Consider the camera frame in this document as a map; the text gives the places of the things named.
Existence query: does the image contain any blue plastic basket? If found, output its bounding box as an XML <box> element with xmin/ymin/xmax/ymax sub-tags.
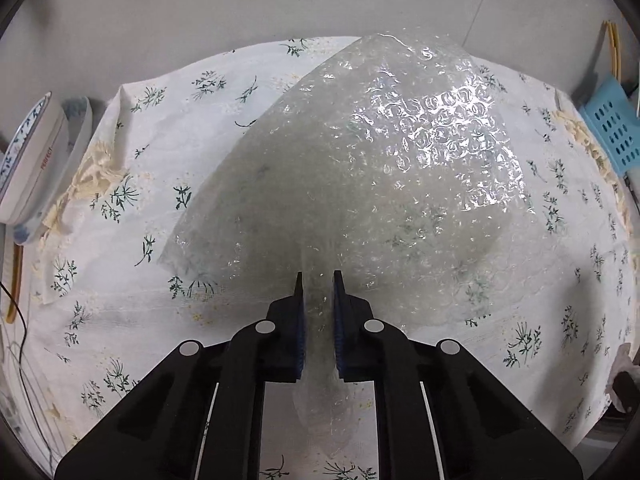
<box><xmin>582</xmin><ymin>74</ymin><xmax>640</xmax><ymax>171</ymax></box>

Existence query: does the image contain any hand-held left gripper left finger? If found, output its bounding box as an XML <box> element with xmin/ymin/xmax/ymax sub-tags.
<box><xmin>54</xmin><ymin>271</ymin><xmax>307</xmax><ymax>480</ymax></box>

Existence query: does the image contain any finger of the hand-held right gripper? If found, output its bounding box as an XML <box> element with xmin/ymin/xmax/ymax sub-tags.
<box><xmin>611</xmin><ymin>360</ymin><xmax>640</xmax><ymax>413</ymax></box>

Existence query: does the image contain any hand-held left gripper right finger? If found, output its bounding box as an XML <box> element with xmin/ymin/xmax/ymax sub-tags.
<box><xmin>333</xmin><ymin>270</ymin><xmax>585</xmax><ymax>480</ymax></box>

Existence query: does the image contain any wooden chopstick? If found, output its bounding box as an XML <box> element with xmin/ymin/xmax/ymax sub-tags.
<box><xmin>602</xmin><ymin>20</ymin><xmax>618</xmax><ymax>81</ymax></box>
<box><xmin>608</xmin><ymin>21</ymin><xmax>623</xmax><ymax>81</ymax></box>

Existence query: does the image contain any white floral tablecloth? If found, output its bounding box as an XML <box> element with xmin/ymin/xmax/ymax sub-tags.
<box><xmin>27</xmin><ymin>35</ymin><xmax>633</xmax><ymax>480</ymax></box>

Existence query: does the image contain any blue patterned bowl on plate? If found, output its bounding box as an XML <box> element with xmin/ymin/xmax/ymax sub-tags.
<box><xmin>12</xmin><ymin>96</ymin><xmax>94</xmax><ymax>246</ymax></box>

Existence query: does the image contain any clear bubble wrap sheet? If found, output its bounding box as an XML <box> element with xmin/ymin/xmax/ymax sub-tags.
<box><xmin>159</xmin><ymin>32</ymin><xmax>531</xmax><ymax>461</ymax></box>

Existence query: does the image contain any wooden plate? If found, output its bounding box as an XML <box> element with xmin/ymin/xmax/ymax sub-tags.
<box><xmin>5</xmin><ymin>245</ymin><xmax>24</xmax><ymax>326</ymax></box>

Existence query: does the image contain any black cable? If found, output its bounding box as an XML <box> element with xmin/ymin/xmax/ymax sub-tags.
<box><xmin>0</xmin><ymin>280</ymin><xmax>30</xmax><ymax>361</ymax></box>

